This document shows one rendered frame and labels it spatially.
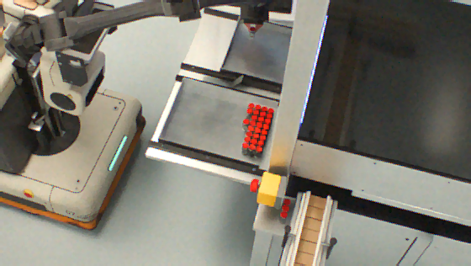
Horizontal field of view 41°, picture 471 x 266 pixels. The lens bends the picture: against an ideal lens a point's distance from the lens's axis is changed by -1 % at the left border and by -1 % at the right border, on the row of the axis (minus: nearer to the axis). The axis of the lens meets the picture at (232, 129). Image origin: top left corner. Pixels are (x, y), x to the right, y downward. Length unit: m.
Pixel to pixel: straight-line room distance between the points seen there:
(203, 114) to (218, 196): 0.90
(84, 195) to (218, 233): 0.63
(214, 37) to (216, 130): 0.41
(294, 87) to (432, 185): 0.51
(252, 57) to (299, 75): 0.81
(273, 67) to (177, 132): 0.44
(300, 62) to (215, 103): 0.75
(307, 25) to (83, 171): 1.60
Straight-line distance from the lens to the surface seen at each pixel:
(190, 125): 2.14
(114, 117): 2.92
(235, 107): 2.19
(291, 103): 1.62
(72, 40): 1.91
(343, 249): 2.29
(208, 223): 2.94
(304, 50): 1.46
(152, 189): 3.02
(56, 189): 2.76
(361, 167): 1.80
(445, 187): 1.84
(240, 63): 2.31
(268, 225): 1.98
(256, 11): 2.25
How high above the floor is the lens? 2.66
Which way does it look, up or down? 57 degrees down
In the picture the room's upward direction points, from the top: 5 degrees clockwise
